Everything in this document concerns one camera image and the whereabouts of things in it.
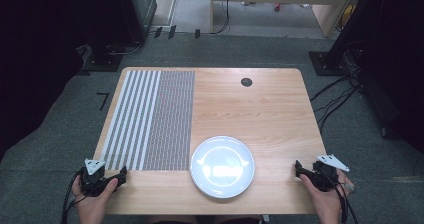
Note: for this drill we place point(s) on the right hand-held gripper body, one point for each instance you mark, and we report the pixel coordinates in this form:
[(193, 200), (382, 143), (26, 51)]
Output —
[(325, 177)]

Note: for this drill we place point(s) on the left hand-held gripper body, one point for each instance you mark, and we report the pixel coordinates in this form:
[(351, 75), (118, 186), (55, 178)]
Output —
[(92, 180)]

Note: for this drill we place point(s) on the person's right hand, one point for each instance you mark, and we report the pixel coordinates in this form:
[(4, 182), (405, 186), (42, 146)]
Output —
[(325, 202)]

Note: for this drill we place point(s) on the person's left hand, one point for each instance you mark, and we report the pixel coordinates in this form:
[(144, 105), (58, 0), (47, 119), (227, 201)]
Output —
[(93, 205)]

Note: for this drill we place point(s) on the grey striped placemat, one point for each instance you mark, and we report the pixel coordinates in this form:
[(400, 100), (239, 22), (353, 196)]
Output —
[(156, 120)]

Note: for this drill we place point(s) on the white round plate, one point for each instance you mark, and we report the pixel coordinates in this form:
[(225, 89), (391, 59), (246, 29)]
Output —
[(222, 167)]

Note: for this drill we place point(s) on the black stand base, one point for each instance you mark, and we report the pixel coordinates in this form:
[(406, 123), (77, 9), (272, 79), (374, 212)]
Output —
[(325, 65), (101, 62)]

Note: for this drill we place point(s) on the black curtain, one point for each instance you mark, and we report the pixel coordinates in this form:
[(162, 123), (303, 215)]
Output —
[(36, 60), (390, 50)]

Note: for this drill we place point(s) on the yellow object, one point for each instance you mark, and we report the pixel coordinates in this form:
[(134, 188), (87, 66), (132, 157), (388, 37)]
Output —
[(348, 15)]

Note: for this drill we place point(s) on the small red object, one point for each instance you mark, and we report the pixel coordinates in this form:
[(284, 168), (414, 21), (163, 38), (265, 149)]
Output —
[(277, 6)]

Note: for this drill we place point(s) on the black floor tape strip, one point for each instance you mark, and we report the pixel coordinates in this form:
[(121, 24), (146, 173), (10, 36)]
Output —
[(197, 33)]

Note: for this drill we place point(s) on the dark cabinet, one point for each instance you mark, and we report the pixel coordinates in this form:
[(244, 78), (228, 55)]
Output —
[(141, 7)]

